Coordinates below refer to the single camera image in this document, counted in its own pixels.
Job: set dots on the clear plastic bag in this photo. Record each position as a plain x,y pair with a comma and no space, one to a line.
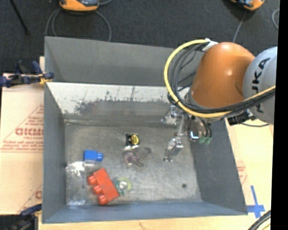
74,185

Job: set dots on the red toy block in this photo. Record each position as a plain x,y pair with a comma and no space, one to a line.
105,184

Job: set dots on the blue toy block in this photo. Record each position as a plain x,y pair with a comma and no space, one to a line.
91,155

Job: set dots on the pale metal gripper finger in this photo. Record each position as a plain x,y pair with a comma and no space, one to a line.
179,145
170,150

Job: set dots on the black and yellow small box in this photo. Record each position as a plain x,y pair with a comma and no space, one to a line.
132,139

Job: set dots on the black cylinder on white bracket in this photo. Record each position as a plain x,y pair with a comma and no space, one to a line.
238,118

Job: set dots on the clear purple toy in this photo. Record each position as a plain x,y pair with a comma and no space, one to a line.
131,157

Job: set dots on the grey metal bin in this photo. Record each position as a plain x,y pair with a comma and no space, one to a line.
155,174

